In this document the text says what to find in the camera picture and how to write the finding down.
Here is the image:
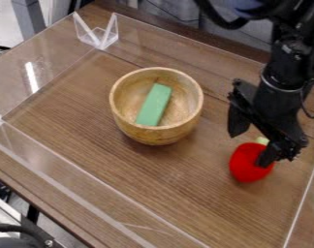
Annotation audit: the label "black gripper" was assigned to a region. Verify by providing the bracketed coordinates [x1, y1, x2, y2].
[227, 78, 308, 168]

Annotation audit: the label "green rectangular block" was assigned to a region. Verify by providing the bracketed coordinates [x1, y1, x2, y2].
[136, 83, 173, 126]

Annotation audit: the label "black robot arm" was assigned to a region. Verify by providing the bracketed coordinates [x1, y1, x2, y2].
[193, 0, 314, 168]

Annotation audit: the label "black metal bracket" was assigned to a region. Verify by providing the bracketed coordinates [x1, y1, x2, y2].
[20, 217, 66, 248]

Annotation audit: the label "clear acrylic tray walls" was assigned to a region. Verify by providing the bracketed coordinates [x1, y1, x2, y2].
[0, 10, 314, 248]

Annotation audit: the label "black cable lower left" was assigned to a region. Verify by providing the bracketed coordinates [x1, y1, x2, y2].
[0, 222, 31, 241]

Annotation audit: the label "grey post upper left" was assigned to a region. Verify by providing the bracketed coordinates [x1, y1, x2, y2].
[11, 0, 46, 40]

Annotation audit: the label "wooden bowl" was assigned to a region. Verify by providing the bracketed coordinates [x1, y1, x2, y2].
[109, 67, 204, 145]

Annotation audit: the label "red plush strawberry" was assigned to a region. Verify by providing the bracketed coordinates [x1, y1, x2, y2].
[228, 137, 275, 183]

